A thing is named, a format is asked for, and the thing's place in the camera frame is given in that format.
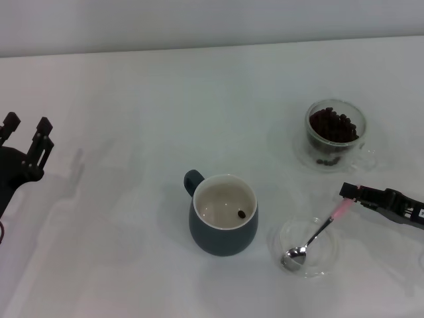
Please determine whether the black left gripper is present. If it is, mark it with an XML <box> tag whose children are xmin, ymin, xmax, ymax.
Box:
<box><xmin>0</xmin><ymin>112</ymin><xmax>55</xmax><ymax>219</ymax></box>

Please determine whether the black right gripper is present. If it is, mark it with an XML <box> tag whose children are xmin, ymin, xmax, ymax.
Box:
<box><xmin>340</xmin><ymin>182</ymin><xmax>424</xmax><ymax>231</ymax></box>

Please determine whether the pink-handled metal spoon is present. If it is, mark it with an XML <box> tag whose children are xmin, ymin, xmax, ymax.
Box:
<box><xmin>280</xmin><ymin>197</ymin><xmax>352</xmax><ymax>273</ymax></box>

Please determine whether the teal ceramic mug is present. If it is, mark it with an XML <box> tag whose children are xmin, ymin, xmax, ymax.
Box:
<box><xmin>184</xmin><ymin>169</ymin><xmax>260</xmax><ymax>257</ymax></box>

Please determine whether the pile of coffee beans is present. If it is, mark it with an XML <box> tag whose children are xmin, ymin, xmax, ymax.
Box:
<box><xmin>308</xmin><ymin>106</ymin><xmax>360</xmax><ymax>166</ymax></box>

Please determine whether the small clear glass dish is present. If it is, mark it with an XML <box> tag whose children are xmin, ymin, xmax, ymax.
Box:
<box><xmin>271</xmin><ymin>217</ymin><xmax>341</xmax><ymax>279</ymax></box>

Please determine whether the clear double-wall glass cup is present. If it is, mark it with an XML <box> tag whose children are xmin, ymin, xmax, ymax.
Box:
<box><xmin>293</xmin><ymin>98</ymin><xmax>379</xmax><ymax>173</ymax></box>

